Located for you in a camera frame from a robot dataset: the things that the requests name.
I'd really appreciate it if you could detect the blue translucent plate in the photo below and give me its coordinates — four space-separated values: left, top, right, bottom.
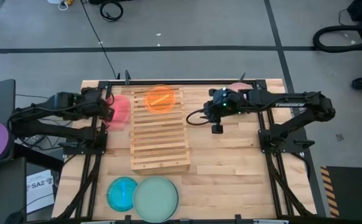
106 176 139 213

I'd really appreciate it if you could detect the white paper sheet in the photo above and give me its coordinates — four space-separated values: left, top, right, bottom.
26 169 55 215

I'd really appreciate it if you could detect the thin black floor cable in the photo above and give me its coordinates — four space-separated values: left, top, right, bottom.
14 93 59 100

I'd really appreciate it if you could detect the matte pink plate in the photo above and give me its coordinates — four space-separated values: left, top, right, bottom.
226 82 254 94

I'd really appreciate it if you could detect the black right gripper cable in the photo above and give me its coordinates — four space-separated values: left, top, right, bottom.
185 107 212 126

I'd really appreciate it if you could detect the dark grey cabinet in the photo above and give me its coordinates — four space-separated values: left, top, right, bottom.
0 157 27 224

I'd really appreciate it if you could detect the wooden slatted shelf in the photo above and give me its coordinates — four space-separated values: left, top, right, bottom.
130 86 191 175

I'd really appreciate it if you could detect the orange translucent plate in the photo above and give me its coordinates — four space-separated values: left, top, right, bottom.
143 84 177 114

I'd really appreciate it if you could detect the pink translucent plate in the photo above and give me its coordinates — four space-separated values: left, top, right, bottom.
104 95 132 132

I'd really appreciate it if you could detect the pale grey plate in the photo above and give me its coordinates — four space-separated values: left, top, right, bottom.
133 175 181 224

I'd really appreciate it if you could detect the black hazard striped mat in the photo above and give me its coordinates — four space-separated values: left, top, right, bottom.
320 166 362 218

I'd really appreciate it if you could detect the long black floor cable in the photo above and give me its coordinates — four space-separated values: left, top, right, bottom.
80 0 118 80

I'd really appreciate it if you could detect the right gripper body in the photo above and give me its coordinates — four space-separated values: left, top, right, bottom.
208 88 242 135

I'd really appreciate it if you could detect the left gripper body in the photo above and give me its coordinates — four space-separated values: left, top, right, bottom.
83 88 110 121

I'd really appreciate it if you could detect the black vacuum hose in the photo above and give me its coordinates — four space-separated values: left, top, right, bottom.
312 24 362 53

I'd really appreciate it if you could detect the coiled black cable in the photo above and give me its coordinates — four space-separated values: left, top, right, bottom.
99 0 125 23

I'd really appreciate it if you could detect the black aluminium rig frame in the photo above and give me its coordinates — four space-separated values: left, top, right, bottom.
55 79 317 224

